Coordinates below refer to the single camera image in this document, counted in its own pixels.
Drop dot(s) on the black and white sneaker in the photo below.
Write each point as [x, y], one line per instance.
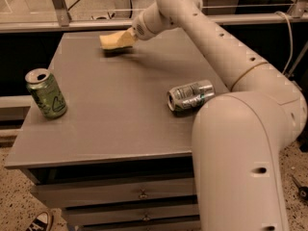
[42, 222]

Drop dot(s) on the middle drawer with knob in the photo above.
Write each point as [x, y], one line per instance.
[101, 217]

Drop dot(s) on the drawer with knob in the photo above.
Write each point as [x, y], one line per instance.
[101, 217]
[101, 192]

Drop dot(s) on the grey drawer cabinet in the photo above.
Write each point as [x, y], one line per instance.
[118, 124]

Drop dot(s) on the yellow sponge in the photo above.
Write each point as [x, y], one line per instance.
[117, 40]

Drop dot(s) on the metal railing frame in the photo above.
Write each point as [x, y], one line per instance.
[55, 15]

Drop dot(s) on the silver 7up can lying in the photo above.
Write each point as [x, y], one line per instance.
[190, 95]

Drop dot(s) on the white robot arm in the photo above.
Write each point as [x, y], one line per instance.
[237, 136]

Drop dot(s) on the bottom drawer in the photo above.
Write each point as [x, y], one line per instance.
[172, 226]

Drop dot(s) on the green upright soda can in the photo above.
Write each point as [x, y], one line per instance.
[44, 88]

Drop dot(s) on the black tool on floor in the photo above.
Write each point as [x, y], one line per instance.
[302, 190]

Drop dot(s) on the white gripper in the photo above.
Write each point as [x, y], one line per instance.
[143, 29]

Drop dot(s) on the top drawer with knob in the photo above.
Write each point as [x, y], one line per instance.
[101, 192]

